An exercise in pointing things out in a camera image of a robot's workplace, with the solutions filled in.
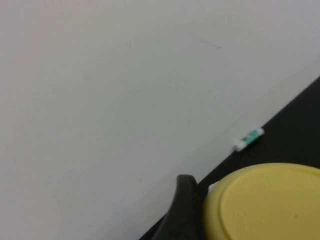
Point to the yellow plastic cup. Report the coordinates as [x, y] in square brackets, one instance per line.
[265, 205]

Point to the white green glue stick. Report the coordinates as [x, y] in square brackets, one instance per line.
[248, 138]

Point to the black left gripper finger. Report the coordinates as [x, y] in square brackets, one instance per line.
[183, 207]

